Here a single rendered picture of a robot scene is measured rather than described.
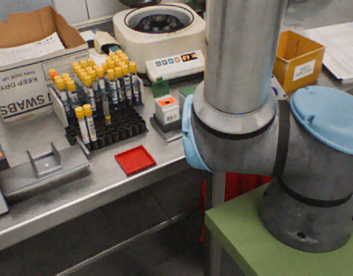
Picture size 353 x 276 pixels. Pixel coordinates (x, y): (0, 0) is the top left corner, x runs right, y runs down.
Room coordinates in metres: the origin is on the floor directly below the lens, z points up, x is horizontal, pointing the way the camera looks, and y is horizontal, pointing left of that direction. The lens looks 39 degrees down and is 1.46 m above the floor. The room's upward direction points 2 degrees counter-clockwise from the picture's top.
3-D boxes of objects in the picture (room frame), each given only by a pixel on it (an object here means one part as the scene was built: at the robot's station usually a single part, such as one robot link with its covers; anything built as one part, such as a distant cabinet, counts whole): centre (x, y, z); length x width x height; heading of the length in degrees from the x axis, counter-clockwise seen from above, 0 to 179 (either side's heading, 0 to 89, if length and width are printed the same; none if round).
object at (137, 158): (0.65, 0.09, 0.88); 0.07 x 0.07 x 0.01; 29
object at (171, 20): (1.12, 0.04, 0.97); 0.15 x 0.15 x 0.07
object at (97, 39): (1.06, 0.21, 0.92); 0.24 x 0.12 x 0.10; 29
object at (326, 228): (0.46, -0.21, 0.95); 0.15 x 0.15 x 0.10
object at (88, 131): (0.75, 0.16, 0.93); 0.17 x 0.09 x 0.11; 118
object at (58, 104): (0.86, 0.19, 0.91); 0.20 x 0.10 x 0.07; 119
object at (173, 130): (0.76, 0.02, 0.89); 0.09 x 0.05 x 0.04; 27
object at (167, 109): (0.76, 0.02, 0.92); 0.05 x 0.04 x 0.06; 27
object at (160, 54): (1.11, 0.03, 0.94); 0.30 x 0.24 x 0.12; 20
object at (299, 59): (0.97, -0.30, 0.93); 0.13 x 0.13 x 0.10; 31
